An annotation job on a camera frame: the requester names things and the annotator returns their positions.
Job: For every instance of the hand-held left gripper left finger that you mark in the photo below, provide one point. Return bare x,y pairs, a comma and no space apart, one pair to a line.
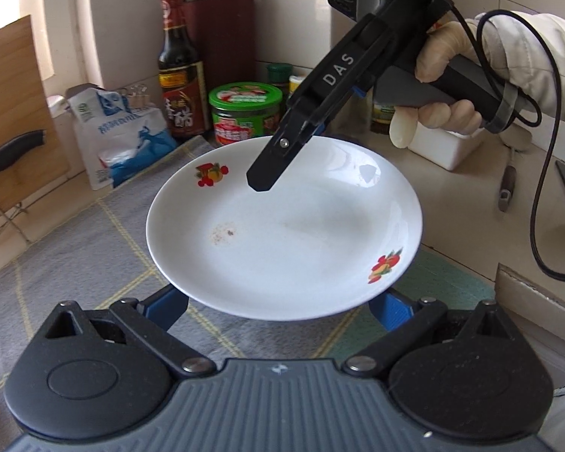
162,306

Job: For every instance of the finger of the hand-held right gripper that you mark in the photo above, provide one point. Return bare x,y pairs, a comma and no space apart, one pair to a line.
273,160
318,130

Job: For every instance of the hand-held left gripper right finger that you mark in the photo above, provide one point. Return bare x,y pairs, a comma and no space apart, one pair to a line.
395,313

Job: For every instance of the white flower print plate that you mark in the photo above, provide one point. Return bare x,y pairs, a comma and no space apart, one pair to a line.
287,245

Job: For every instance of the person's right hand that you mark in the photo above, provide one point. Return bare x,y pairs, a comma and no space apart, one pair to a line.
445,42

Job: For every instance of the green lid sauce jar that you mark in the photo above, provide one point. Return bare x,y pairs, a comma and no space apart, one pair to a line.
245,117

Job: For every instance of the yellow lid spice jar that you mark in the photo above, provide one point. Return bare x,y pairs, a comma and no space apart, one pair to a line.
296,82

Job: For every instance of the green label bottle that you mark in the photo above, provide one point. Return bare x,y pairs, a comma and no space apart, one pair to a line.
381,117

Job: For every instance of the dark green cap bottle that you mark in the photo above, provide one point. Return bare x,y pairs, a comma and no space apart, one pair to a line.
278,75

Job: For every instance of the checked grey teal towel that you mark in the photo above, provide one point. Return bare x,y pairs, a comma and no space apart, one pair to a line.
75,268

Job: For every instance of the dark soy sauce bottle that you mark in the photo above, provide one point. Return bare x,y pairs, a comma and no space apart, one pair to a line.
181,94

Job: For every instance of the white container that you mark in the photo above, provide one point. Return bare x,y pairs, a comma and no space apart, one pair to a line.
442,150

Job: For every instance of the dark red knife block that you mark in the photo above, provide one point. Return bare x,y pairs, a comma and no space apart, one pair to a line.
226,42

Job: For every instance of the white blue salt bag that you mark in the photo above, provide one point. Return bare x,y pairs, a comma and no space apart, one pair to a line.
122,146

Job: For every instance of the bamboo cutting board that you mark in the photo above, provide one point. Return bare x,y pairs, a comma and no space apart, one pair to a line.
14,94

